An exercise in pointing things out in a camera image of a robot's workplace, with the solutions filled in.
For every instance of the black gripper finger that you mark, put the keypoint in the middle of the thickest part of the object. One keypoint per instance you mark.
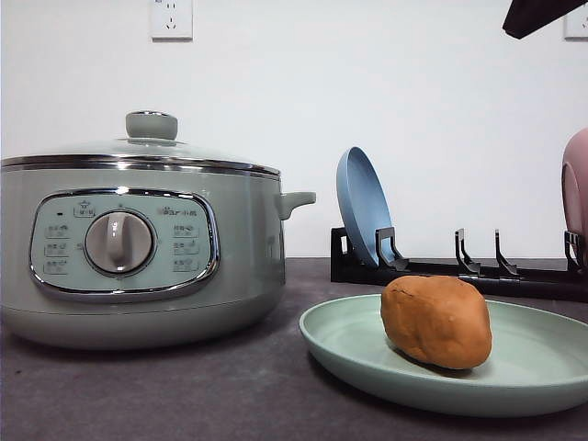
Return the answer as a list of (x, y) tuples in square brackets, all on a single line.
[(528, 16)]

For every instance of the brown potato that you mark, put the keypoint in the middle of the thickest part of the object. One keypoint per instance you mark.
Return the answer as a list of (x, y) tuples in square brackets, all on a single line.
[(440, 322)]

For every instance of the green plate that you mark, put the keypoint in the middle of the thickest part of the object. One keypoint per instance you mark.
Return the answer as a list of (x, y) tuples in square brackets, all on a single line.
[(538, 361)]

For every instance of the glass lid with green knob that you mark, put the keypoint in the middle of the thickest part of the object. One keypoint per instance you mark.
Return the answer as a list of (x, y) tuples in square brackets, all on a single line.
[(150, 141)]

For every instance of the pink plate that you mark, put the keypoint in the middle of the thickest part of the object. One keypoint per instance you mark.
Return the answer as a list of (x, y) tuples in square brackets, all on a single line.
[(574, 184)]

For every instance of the blue plate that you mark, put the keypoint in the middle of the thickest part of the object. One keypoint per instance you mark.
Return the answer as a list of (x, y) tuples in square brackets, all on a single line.
[(364, 204)]

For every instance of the black plate rack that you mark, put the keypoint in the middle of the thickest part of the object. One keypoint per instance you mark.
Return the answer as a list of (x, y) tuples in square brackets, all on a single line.
[(571, 283)]

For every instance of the green electric steamer pot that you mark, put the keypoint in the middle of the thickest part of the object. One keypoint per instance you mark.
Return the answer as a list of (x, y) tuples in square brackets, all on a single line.
[(135, 251)]

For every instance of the white wall socket right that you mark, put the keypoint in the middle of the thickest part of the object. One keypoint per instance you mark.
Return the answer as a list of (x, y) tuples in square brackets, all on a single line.
[(576, 22)]

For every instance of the white wall socket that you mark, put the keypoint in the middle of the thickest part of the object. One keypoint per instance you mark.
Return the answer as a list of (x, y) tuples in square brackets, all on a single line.
[(170, 21), (576, 22)]

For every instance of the white wall socket left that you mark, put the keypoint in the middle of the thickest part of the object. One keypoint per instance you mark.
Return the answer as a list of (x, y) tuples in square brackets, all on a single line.
[(170, 21)]

